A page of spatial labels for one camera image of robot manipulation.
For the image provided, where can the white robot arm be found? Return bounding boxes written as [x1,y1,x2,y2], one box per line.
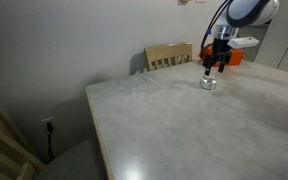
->
[200,0,280,76]

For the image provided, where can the wooden shelf frame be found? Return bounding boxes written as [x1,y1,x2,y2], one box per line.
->
[0,103,45,180]

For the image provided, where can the black power cord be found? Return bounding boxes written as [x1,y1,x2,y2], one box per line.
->
[45,121,56,162]

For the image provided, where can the orange cardboard box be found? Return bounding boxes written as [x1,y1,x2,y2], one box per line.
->
[199,46,245,66]

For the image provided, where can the silver round container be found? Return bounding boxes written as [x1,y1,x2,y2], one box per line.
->
[199,79,217,90]

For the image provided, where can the wall power outlet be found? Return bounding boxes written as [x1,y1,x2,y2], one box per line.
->
[40,116,54,125]

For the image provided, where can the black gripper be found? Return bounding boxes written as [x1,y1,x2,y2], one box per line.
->
[203,38,231,76]

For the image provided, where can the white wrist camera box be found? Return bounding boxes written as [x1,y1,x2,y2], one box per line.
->
[228,37,259,49]

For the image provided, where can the wooden chair at wall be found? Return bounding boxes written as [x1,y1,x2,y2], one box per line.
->
[144,42,192,71]

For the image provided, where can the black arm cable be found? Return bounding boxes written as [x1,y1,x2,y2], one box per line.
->
[200,0,234,51]

